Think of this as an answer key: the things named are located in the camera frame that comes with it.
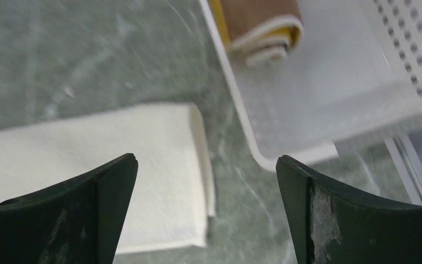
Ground white perforated plastic basket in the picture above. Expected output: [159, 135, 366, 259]
[201, 1, 422, 171]

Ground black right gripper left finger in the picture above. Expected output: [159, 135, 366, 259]
[0, 153, 138, 263]

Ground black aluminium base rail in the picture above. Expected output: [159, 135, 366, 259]
[385, 130, 422, 205]

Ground white terry towel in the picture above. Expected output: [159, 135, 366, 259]
[0, 103, 216, 254]

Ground yellow brown bear towel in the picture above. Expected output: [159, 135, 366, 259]
[207, 0, 304, 67]

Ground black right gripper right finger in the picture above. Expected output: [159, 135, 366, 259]
[276, 155, 422, 263]

